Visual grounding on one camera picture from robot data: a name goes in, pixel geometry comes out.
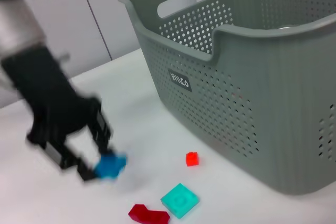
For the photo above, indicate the grey-green perforated storage bin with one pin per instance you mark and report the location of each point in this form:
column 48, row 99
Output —
column 249, row 90

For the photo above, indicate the small red building block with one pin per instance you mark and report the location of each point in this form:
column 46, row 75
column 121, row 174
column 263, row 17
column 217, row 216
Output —
column 192, row 159

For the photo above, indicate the blue square building block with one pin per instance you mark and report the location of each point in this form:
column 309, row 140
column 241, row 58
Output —
column 110, row 166

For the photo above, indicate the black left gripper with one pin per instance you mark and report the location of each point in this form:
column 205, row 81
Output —
column 52, row 103

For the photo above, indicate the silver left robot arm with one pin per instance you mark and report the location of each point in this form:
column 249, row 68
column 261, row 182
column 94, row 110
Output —
column 18, row 24

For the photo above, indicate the dark red building block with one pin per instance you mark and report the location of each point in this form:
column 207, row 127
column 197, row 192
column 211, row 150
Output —
column 147, row 213

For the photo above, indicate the teal square building block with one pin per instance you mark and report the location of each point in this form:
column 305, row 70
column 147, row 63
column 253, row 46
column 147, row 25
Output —
column 179, row 200

